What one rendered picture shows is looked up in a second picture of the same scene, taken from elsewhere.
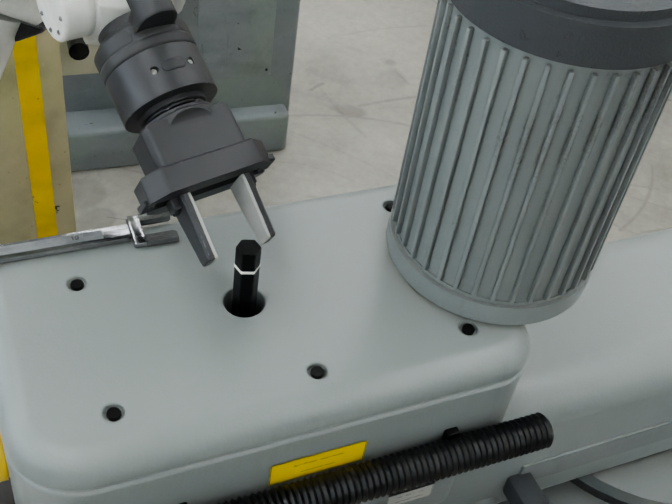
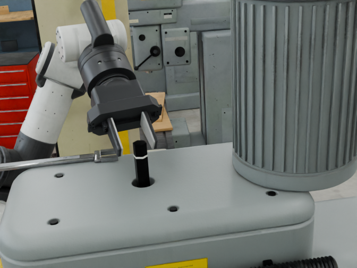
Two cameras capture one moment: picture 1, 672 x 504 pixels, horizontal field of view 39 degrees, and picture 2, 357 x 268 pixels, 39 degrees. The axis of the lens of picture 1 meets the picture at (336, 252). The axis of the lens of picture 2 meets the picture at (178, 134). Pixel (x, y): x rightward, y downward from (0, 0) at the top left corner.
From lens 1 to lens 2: 0.35 m
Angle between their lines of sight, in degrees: 27
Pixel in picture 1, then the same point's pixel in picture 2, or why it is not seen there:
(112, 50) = (83, 57)
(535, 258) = (302, 139)
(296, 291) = (173, 178)
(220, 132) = (132, 91)
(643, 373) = not seen: outside the picture
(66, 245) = (59, 160)
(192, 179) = (112, 109)
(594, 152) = (317, 60)
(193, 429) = (93, 229)
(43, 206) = not seen: hidden behind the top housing
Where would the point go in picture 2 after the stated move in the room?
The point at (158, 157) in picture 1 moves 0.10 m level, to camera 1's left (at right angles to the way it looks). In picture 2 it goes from (96, 100) to (44, 97)
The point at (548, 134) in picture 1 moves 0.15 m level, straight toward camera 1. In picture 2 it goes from (285, 48) to (231, 80)
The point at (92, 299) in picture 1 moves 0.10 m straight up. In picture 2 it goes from (64, 180) to (54, 123)
